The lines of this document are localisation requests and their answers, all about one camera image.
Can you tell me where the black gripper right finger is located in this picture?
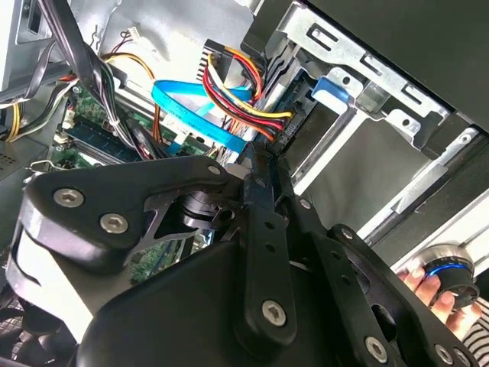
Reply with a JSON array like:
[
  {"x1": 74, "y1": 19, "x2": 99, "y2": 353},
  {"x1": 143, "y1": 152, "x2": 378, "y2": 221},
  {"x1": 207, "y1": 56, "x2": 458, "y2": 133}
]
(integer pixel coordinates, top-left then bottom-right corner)
[{"x1": 274, "y1": 152, "x2": 481, "y2": 367}]

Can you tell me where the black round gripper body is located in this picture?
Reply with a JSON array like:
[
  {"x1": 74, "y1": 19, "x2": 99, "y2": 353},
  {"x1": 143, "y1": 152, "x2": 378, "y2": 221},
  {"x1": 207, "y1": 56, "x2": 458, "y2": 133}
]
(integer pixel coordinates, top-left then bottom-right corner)
[{"x1": 78, "y1": 236, "x2": 345, "y2": 367}]

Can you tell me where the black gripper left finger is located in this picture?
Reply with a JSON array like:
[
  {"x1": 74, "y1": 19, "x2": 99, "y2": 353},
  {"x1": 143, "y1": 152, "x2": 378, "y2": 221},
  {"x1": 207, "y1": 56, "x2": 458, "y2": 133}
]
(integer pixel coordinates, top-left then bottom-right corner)
[{"x1": 5, "y1": 143, "x2": 299, "y2": 359}]

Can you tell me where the blue disk wire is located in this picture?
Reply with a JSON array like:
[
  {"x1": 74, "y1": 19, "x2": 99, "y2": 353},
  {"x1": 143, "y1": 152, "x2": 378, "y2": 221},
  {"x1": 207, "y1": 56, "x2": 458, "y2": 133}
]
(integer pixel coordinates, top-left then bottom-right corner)
[{"x1": 151, "y1": 78, "x2": 255, "y2": 156}]

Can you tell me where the round black tool blue ring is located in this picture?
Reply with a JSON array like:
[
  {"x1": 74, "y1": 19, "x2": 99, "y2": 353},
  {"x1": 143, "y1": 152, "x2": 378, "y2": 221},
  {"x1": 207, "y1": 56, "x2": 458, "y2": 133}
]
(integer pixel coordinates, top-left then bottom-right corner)
[{"x1": 416, "y1": 245, "x2": 481, "y2": 309}]

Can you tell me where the multicoloured disk power wire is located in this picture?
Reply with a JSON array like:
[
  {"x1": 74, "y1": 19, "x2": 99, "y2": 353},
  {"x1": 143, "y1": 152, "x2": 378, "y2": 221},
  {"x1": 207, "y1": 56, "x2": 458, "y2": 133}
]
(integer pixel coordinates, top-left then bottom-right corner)
[{"x1": 196, "y1": 37, "x2": 301, "y2": 148}]

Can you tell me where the hard disk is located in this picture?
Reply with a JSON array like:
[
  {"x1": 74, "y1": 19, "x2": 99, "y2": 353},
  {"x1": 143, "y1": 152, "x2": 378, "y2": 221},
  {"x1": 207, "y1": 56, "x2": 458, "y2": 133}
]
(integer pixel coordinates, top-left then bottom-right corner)
[{"x1": 261, "y1": 45, "x2": 355, "y2": 148}]

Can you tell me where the person's hand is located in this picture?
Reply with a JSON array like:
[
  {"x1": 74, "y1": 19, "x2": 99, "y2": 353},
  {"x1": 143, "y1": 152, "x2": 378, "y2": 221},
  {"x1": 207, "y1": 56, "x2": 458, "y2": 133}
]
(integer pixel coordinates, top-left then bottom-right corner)
[{"x1": 397, "y1": 266, "x2": 485, "y2": 341}]

